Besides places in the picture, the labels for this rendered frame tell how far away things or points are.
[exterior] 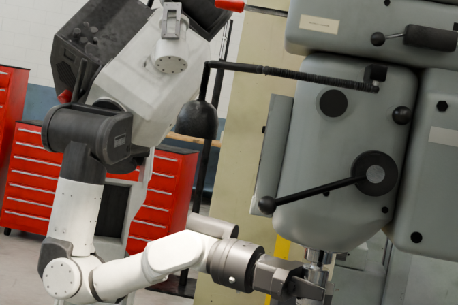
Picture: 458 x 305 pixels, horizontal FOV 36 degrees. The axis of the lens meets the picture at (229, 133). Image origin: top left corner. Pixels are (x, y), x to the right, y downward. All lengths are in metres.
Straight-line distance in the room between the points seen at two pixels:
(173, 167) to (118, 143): 4.35
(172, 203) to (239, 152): 2.89
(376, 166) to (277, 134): 0.19
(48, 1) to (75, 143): 9.53
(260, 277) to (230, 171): 1.74
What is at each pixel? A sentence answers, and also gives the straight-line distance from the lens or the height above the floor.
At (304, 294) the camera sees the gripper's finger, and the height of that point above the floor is 1.23.
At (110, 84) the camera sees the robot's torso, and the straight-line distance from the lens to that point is 1.45.
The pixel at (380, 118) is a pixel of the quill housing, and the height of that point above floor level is 1.54.
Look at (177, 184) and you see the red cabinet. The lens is 5.76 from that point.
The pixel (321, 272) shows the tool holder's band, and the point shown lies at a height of 1.27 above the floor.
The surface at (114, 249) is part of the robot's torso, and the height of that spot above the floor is 1.10.
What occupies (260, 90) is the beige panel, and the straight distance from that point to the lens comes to 2.93.
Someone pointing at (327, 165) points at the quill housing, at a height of 1.45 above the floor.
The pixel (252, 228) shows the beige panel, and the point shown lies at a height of 1.00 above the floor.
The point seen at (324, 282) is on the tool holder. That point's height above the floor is 1.25.
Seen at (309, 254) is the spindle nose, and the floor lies 1.29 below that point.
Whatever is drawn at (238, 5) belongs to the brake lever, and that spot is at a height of 1.70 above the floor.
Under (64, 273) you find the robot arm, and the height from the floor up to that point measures 1.15.
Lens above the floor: 1.53
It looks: 3 degrees down
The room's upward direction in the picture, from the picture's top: 10 degrees clockwise
